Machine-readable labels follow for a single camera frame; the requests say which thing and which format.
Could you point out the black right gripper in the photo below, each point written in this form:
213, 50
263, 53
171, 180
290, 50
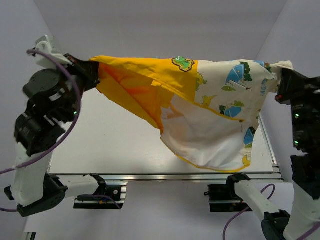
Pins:
292, 84

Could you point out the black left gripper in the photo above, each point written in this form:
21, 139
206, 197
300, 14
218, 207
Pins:
88, 69

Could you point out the yellow dinosaur print kids jacket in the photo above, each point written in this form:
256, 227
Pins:
207, 112

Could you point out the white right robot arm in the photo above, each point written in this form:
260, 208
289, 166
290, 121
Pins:
302, 222

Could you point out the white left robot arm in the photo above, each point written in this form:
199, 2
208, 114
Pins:
36, 136

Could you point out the aluminium right side rail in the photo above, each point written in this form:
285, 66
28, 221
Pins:
268, 148

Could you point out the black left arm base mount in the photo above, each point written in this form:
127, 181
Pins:
108, 196

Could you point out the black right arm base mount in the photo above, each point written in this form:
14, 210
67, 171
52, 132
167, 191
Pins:
222, 197

